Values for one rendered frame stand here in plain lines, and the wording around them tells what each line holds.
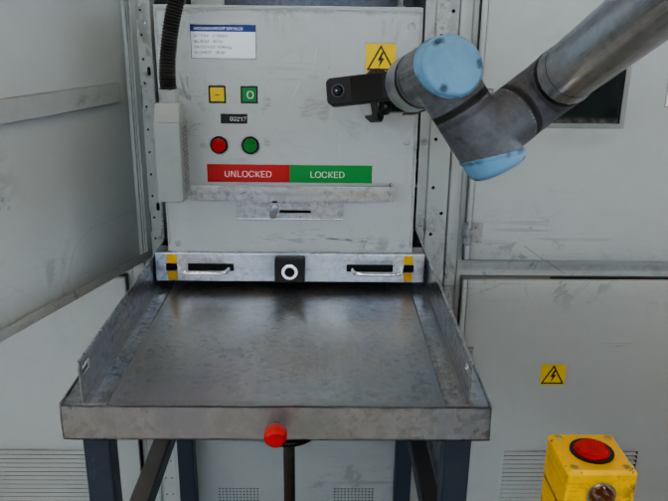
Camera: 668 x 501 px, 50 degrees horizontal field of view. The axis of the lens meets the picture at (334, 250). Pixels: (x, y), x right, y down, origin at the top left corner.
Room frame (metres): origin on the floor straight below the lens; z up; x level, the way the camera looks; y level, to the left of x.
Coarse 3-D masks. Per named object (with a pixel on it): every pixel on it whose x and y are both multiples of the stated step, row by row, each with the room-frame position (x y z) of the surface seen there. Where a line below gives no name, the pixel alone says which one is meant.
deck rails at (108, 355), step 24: (144, 288) 1.28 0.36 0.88; (168, 288) 1.35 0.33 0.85; (432, 288) 1.28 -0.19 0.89; (120, 312) 1.12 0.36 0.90; (144, 312) 1.23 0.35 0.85; (432, 312) 1.25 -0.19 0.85; (96, 336) 0.99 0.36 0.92; (120, 336) 1.10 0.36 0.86; (144, 336) 1.13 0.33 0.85; (432, 336) 1.14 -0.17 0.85; (456, 336) 1.03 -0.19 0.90; (96, 360) 0.98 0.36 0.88; (120, 360) 1.04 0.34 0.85; (432, 360) 1.05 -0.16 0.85; (456, 360) 1.01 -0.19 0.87; (96, 384) 0.96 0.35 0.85; (456, 384) 0.97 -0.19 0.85
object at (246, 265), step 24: (168, 264) 1.36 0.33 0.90; (192, 264) 1.36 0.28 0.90; (216, 264) 1.36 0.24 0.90; (240, 264) 1.36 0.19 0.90; (264, 264) 1.36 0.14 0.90; (312, 264) 1.36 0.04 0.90; (336, 264) 1.36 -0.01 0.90; (360, 264) 1.36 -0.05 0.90; (384, 264) 1.37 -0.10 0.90; (408, 264) 1.36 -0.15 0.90
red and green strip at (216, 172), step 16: (208, 176) 1.37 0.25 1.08; (224, 176) 1.37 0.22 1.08; (240, 176) 1.37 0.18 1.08; (256, 176) 1.37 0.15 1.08; (272, 176) 1.37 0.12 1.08; (288, 176) 1.37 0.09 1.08; (304, 176) 1.37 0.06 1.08; (320, 176) 1.37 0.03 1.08; (336, 176) 1.37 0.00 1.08; (352, 176) 1.37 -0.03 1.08; (368, 176) 1.38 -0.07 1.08
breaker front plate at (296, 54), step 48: (288, 48) 1.37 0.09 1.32; (336, 48) 1.38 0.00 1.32; (192, 96) 1.37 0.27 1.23; (240, 96) 1.37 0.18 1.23; (288, 96) 1.37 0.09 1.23; (192, 144) 1.37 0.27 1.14; (240, 144) 1.37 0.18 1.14; (288, 144) 1.37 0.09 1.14; (336, 144) 1.38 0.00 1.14; (384, 144) 1.38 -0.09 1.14; (192, 240) 1.37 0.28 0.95; (240, 240) 1.37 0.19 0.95; (288, 240) 1.37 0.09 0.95; (336, 240) 1.37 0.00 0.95; (384, 240) 1.38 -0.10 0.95
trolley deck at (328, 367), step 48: (192, 288) 1.37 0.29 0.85; (240, 288) 1.37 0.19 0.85; (288, 288) 1.37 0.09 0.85; (336, 288) 1.38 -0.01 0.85; (384, 288) 1.38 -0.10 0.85; (192, 336) 1.14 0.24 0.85; (240, 336) 1.14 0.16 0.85; (288, 336) 1.14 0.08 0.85; (336, 336) 1.15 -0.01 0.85; (384, 336) 1.15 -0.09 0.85; (144, 384) 0.97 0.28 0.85; (192, 384) 0.97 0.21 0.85; (240, 384) 0.97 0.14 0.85; (288, 384) 0.97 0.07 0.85; (336, 384) 0.97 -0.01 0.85; (384, 384) 0.98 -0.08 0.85; (432, 384) 0.98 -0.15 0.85; (480, 384) 0.98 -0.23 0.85; (96, 432) 0.90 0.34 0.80; (144, 432) 0.90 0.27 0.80; (192, 432) 0.91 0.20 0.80; (240, 432) 0.91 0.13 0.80; (288, 432) 0.91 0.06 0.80; (336, 432) 0.91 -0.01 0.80; (384, 432) 0.91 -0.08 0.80; (432, 432) 0.91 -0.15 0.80; (480, 432) 0.91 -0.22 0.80
